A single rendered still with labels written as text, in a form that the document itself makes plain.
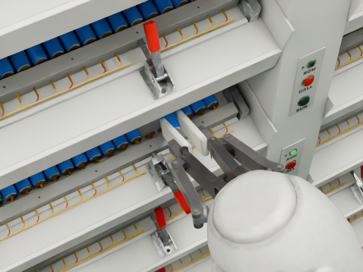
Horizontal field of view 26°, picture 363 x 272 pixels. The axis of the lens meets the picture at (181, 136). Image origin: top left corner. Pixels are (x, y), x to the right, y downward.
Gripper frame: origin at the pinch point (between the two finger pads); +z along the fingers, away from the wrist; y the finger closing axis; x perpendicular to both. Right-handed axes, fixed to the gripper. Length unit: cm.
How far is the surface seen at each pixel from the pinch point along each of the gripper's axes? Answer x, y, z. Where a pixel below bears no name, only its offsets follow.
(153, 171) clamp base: 6.4, 4.1, 3.0
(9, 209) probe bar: 3.3, 23.4, 5.5
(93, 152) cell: 2.5, 10.3, 7.6
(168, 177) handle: 6.2, 3.1, 0.6
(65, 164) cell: 2.5, 14.4, 7.7
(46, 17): -30.2, 15.3, -9.1
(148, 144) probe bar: 3.4, 3.2, 5.2
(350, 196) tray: 47, -38, 13
